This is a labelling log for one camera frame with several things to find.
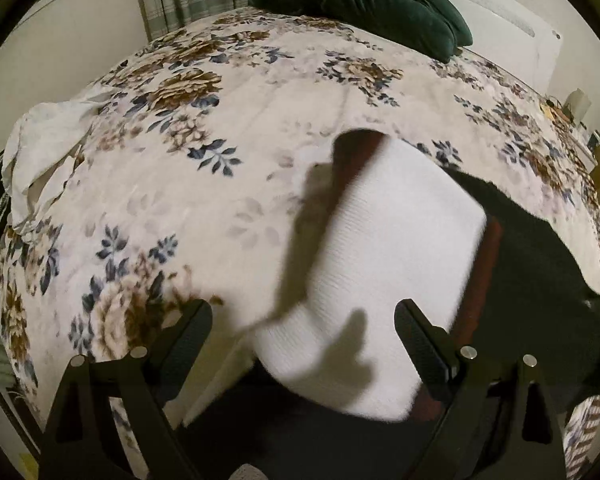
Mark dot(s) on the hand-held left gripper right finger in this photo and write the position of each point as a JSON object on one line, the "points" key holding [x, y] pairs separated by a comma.
{"points": [[422, 347]]}

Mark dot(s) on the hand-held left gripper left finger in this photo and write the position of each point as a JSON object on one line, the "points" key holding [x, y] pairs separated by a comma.
{"points": [[187, 345]]}

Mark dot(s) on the white black red knit sweater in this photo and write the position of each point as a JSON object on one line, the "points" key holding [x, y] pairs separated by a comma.
{"points": [[390, 270]]}

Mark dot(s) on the floral blanket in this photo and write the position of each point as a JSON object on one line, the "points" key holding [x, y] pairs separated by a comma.
{"points": [[190, 170]]}

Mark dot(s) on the brown checked bedsheet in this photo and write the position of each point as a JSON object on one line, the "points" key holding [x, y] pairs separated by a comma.
{"points": [[587, 435]]}

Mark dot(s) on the white crumpled cloth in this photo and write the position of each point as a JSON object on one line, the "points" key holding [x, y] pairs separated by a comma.
{"points": [[45, 150]]}

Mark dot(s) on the white headboard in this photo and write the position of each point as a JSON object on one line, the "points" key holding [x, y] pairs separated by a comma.
{"points": [[500, 15]]}

